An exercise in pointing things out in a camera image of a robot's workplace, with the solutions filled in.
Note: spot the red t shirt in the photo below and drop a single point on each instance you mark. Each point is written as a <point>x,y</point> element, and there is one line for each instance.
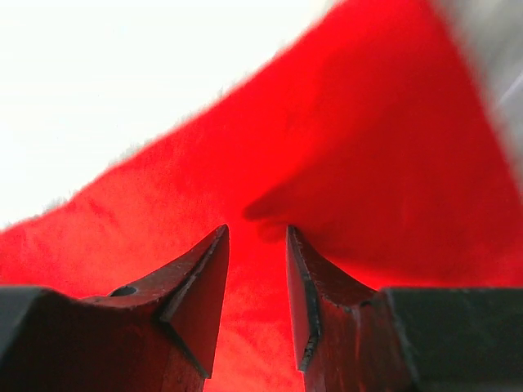
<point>390,134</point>

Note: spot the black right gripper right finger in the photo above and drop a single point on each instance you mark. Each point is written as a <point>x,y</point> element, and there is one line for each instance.
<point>349,337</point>

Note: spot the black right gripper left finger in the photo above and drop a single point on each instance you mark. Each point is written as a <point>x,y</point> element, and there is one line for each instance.
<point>158,333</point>

